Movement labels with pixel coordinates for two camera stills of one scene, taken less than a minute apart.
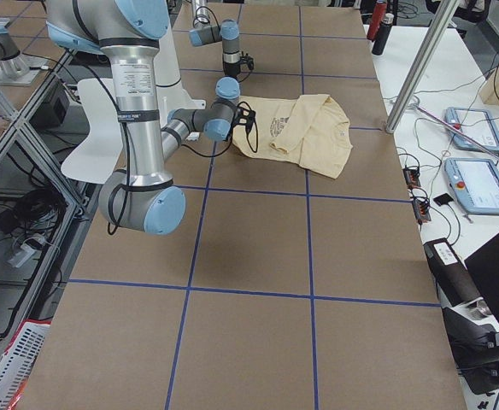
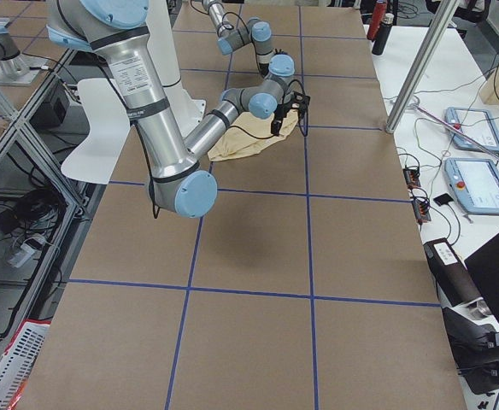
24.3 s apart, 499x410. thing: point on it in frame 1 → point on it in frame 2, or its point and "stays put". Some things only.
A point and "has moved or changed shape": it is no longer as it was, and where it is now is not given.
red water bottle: [378, 16] stays put
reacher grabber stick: [414, 104] stays put
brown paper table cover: [278, 289] stays put
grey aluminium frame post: [444, 17] stays put
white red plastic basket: [5, 387] stays put
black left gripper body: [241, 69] → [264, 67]
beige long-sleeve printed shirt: [313, 132] has moved or changed shape
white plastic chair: [100, 156] stays put
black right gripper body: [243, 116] → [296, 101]
